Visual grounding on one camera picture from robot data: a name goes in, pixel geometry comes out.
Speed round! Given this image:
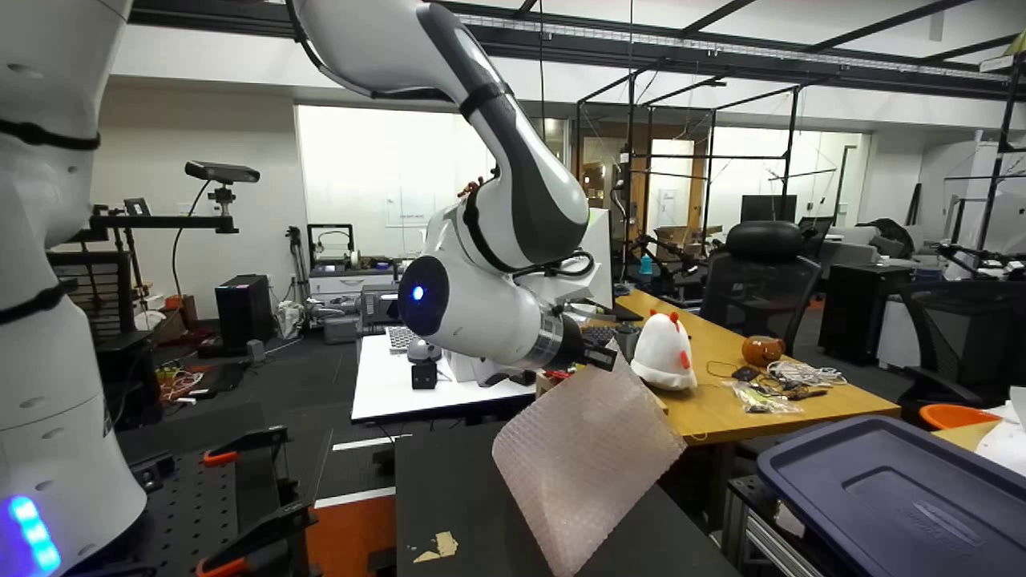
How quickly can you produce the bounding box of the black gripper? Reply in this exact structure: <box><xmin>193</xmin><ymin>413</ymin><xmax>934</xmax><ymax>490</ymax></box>
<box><xmin>555</xmin><ymin>318</ymin><xmax>629</xmax><ymax>379</ymax></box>

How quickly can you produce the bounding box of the pink bubble plastic sheet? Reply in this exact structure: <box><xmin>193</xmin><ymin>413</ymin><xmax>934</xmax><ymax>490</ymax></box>
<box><xmin>490</xmin><ymin>357</ymin><xmax>689</xmax><ymax>577</ymax></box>

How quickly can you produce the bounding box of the white plastic bag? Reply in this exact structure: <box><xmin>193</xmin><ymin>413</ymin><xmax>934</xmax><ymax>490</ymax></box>
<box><xmin>624</xmin><ymin>307</ymin><xmax>698</xmax><ymax>395</ymax></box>

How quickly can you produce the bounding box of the white equipment cabinet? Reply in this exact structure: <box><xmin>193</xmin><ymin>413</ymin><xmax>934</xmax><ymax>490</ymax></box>
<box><xmin>586</xmin><ymin>206</ymin><xmax>616</xmax><ymax>312</ymax></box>

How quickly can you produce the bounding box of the wooden desk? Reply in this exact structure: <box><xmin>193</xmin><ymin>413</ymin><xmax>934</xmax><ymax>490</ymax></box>
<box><xmin>614</xmin><ymin>287</ymin><xmax>901</xmax><ymax>448</ymax></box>

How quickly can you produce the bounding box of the orange ball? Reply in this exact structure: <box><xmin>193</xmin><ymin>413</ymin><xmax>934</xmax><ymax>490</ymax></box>
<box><xmin>740</xmin><ymin>334</ymin><xmax>788</xmax><ymax>370</ymax></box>

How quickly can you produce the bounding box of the black office chair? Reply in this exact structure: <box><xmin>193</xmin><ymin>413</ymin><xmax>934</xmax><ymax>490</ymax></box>
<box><xmin>698</xmin><ymin>218</ymin><xmax>828</xmax><ymax>347</ymax></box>

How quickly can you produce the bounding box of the black joystick controller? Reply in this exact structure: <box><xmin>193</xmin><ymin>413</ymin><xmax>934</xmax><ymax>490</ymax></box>
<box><xmin>409</xmin><ymin>336</ymin><xmax>443</xmax><ymax>392</ymax></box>

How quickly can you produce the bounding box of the clutter of small parts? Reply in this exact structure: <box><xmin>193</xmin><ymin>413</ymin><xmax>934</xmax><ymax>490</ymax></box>
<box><xmin>731</xmin><ymin>357</ymin><xmax>846</xmax><ymax>418</ymax></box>

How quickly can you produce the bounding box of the white table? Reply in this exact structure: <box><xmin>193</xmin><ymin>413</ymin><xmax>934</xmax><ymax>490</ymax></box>
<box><xmin>349</xmin><ymin>332</ymin><xmax>538</xmax><ymax>424</ymax></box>

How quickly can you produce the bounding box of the grey machine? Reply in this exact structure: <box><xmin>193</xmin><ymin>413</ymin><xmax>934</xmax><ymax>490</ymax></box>
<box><xmin>358</xmin><ymin>278</ymin><xmax>410</xmax><ymax>332</ymax></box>

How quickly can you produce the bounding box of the black bin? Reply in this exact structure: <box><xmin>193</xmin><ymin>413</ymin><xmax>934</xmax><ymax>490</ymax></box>
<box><xmin>821</xmin><ymin>261</ymin><xmax>912</xmax><ymax>365</ymax></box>

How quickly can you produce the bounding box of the dark blue bin lid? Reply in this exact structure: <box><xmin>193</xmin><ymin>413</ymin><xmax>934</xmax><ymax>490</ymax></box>
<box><xmin>753</xmin><ymin>413</ymin><xmax>1026</xmax><ymax>577</ymax></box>

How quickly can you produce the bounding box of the orange bowl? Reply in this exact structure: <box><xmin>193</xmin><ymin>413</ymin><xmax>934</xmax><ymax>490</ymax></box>
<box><xmin>916</xmin><ymin>402</ymin><xmax>1004</xmax><ymax>433</ymax></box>

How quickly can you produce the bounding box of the black computer tower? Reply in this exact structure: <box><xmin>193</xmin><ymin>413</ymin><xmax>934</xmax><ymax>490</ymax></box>
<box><xmin>214</xmin><ymin>274</ymin><xmax>278</xmax><ymax>350</ymax></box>

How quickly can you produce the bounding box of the black clamp orange handle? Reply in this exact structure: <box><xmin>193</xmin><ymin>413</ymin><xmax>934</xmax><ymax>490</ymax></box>
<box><xmin>196</xmin><ymin>499</ymin><xmax>317</xmax><ymax>577</ymax></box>
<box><xmin>202</xmin><ymin>424</ymin><xmax>291</xmax><ymax>473</ymax></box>

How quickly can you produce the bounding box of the black camera on stand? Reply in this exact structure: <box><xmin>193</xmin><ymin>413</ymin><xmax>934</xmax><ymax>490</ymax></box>
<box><xmin>183</xmin><ymin>156</ymin><xmax>263</xmax><ymax>186</ymax></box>

